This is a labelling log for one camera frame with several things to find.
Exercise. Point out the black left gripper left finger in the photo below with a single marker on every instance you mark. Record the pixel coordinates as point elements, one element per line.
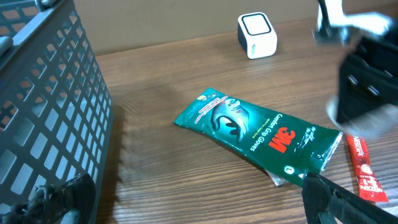
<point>72,202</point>

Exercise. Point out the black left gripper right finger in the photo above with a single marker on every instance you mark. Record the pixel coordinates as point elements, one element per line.
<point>327,203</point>

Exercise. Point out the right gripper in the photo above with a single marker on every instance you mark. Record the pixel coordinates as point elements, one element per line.
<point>368,77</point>

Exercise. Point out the red Nestle stick sachet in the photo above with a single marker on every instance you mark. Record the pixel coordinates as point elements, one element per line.
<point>369,187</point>

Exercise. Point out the green 3M gloves package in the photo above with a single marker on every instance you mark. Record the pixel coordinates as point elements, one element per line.
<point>281,144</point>

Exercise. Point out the white barcode scanner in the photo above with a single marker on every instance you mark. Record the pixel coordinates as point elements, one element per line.
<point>256,35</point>

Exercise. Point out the grey plastic shopping basket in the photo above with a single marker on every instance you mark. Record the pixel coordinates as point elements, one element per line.
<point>56,110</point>

